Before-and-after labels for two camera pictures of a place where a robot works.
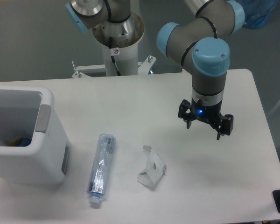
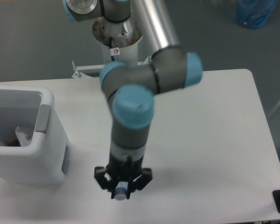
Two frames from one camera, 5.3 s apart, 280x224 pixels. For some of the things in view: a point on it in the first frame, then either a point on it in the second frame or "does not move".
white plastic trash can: x=26 y=146 does not move
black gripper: x=211 y=113 to x=123 y=171
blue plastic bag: x=257 y=12 does not move
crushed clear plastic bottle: x=101 y=167 to x=121 y=191
